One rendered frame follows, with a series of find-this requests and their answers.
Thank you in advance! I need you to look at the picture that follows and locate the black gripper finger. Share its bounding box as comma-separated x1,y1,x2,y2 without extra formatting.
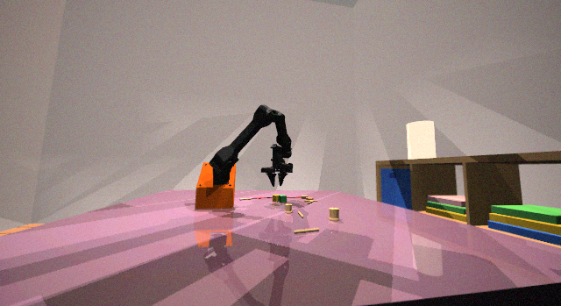
266,173,277,187
278,173,287,186

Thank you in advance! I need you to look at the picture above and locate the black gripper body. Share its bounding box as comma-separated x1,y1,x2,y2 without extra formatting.
261,157,293,174

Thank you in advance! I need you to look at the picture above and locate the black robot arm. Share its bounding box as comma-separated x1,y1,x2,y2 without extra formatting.
209,105,293,185

